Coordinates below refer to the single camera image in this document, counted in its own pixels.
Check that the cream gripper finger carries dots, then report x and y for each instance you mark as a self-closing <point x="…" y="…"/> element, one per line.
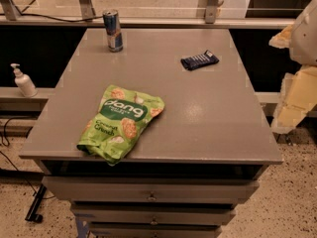
<point x="298" y="96"/>
<point x="282" y="39"/>

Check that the dark blue rxbar wrapper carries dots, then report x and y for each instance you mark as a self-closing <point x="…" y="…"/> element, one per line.
<point x="198" y="61"/>

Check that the green rice chip bag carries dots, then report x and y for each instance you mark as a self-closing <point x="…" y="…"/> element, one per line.
<point x="122" y="117"/>

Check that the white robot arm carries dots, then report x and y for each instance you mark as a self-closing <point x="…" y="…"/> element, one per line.
<point x="303" y="42"/>

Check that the grey drawer cabinet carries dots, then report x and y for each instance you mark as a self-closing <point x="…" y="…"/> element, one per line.
<point x="193" y="164"/>

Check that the blue silver energy drink can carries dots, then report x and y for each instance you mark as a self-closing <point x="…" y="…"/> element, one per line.
<point x="113" y="30"/>

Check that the white pump lotion bottle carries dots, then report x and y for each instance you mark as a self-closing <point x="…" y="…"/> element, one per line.
<point x="23" y="81"/>

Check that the black metal floor foot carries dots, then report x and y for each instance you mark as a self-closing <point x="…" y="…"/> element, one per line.
<point x="33" y="215"/>

